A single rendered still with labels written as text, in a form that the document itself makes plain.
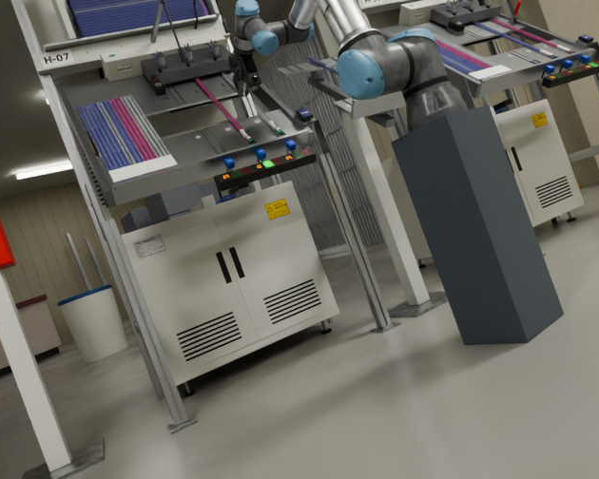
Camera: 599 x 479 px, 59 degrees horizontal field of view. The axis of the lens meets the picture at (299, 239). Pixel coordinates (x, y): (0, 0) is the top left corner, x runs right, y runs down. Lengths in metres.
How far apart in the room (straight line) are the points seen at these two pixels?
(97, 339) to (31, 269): 6.12
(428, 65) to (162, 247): 1.10
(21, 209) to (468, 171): 10.13
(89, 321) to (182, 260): 2.87
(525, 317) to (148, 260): 1.23
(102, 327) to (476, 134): 3.90
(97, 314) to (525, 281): 3.89
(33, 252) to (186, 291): 8.98
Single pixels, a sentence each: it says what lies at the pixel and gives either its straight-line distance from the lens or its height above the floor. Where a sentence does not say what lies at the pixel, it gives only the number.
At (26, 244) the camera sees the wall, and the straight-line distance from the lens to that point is 10.83.
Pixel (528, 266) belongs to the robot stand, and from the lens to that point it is 1.36.
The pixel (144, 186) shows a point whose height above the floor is 0.70.
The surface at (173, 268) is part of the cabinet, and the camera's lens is 1.92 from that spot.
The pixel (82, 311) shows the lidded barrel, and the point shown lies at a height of 0.43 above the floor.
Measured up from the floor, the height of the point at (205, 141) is 0.81.
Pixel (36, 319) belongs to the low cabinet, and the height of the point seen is 0.54.
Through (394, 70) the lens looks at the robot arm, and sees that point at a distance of 1.29.
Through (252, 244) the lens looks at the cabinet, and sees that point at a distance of 1.99.
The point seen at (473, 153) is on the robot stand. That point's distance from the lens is 1.30.
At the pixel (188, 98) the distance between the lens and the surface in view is 2.05.
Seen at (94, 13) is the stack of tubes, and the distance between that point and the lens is 2.33.
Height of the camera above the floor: 0.41
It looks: 1 degrees down
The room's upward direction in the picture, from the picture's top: 20 degrees counter-clockwise
